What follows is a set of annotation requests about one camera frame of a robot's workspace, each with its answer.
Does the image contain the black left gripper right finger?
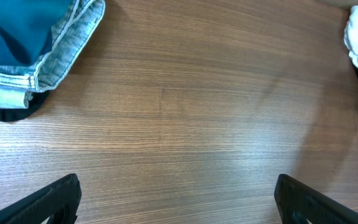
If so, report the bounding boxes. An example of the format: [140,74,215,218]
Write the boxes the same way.
[274,174,358,224]

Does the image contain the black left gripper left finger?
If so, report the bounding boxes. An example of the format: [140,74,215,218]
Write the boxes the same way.
[0,174,82,224]

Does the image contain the black folded garment under stack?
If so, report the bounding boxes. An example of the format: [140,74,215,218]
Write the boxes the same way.
[0,91,50,123]

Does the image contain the light denim folded jeans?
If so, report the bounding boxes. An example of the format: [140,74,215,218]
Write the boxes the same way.
[0,0,106,109]

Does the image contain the blue folded shirt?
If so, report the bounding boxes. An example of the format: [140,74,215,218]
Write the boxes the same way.
[0,0,71,66]

